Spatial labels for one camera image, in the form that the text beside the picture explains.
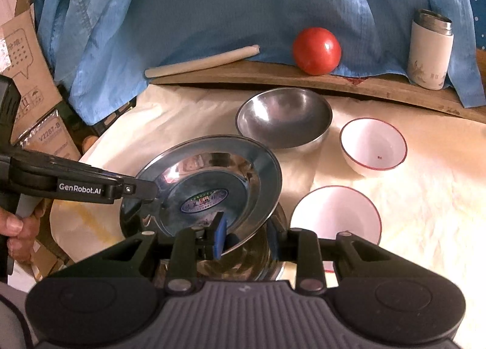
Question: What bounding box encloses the cardboard box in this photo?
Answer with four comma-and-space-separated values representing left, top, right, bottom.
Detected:
0, 2, 67, 145

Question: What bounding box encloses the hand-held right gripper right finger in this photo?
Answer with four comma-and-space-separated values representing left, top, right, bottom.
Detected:
271, 227, 397, 293

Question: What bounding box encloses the person's left hand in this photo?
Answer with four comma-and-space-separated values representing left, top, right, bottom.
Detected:
0, 208, 42, 267

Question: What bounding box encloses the plain blue cloth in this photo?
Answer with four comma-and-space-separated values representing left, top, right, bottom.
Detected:
34, 0, 486, 126

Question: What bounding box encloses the large white red-rimmed bowl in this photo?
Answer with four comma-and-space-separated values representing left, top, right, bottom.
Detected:
290, 186, 382, 274

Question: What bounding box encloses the steel plate with label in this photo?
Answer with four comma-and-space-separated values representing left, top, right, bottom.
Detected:
119, 134, 283, 259

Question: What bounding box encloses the black crate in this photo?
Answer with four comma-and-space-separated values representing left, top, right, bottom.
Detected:
90, 97, 137, 138

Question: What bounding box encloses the steel bowl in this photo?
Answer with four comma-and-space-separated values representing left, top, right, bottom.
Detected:
235, 87, 334, 153

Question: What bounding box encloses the red tomato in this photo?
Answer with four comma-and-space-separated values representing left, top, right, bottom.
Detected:
292, 27, 342, 76

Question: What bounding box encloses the plain steel plate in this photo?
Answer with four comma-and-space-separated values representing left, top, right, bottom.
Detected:
152, 201, 290, 282

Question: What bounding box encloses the dotted blue cloth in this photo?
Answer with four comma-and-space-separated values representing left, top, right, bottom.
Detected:
457, 0, 486, 52

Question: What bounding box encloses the small white red-rimmed bowl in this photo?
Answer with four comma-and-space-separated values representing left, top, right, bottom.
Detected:
339, 117, 408, 178

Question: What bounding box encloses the person's grey clothing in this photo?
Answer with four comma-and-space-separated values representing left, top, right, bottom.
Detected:
0, 281, 39, 349

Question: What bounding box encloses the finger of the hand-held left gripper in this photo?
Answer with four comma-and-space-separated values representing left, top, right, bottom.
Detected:
121, 178, 162, 205

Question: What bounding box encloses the wooden tray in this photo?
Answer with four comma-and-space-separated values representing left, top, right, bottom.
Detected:
150, 61, 486, 124

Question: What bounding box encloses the white table cover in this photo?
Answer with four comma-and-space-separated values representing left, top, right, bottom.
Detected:
49, 83, 486, 334

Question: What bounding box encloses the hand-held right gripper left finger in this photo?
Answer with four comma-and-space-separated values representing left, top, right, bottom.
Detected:
89, 212, 228, 292

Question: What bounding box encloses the white thermos cup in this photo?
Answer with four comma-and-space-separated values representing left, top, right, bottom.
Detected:
407, 8, 455, 90

